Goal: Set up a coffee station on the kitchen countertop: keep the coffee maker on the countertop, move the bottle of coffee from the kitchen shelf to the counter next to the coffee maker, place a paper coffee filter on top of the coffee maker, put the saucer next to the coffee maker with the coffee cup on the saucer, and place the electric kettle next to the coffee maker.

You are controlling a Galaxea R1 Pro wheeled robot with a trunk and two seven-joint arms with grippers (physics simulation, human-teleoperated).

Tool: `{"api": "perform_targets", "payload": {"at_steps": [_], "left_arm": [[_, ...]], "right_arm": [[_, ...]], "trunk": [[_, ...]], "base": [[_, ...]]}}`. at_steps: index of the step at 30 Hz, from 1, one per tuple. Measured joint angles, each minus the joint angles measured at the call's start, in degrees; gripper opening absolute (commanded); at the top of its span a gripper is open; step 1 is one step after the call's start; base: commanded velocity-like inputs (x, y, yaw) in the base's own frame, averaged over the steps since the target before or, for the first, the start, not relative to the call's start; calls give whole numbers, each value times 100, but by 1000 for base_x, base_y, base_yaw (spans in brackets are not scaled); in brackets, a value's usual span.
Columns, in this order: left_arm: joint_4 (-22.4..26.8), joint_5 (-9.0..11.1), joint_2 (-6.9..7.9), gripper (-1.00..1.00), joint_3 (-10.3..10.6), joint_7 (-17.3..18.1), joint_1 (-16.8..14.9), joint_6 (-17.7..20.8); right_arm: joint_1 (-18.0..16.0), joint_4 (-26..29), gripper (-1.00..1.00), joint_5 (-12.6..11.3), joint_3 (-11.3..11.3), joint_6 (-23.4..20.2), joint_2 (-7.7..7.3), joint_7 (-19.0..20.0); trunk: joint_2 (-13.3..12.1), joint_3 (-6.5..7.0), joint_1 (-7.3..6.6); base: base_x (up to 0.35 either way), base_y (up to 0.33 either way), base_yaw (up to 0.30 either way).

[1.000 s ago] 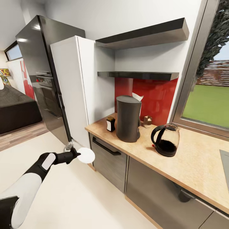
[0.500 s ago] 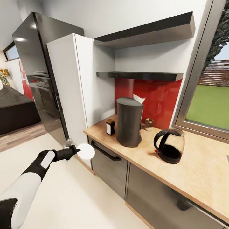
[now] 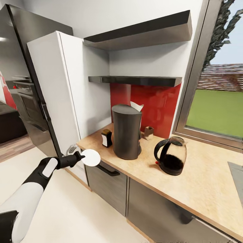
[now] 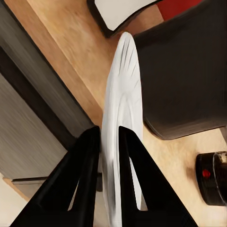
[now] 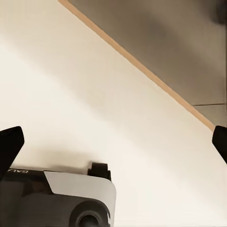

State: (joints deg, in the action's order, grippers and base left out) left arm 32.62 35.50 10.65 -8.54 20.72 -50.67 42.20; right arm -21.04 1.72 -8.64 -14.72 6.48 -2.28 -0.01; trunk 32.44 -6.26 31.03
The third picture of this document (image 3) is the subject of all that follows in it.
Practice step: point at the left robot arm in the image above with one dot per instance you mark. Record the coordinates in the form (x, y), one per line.
(17, 212)

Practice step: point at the bottle of coffee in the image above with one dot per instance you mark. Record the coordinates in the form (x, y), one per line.
(106, 134)

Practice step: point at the water glass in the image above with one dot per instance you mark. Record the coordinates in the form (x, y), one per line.
(148, 133)

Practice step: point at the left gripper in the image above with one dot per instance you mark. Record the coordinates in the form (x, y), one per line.
(73, 159)

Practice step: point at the paper coffee filter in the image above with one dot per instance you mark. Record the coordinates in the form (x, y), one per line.
(136, 106)

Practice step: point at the dishwasher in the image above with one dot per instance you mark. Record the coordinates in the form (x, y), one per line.
(110, 184)

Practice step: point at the electric kettle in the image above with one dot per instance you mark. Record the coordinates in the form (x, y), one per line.
(173, 155)

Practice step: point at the saucer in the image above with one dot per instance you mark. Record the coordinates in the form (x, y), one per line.
(92, 158)

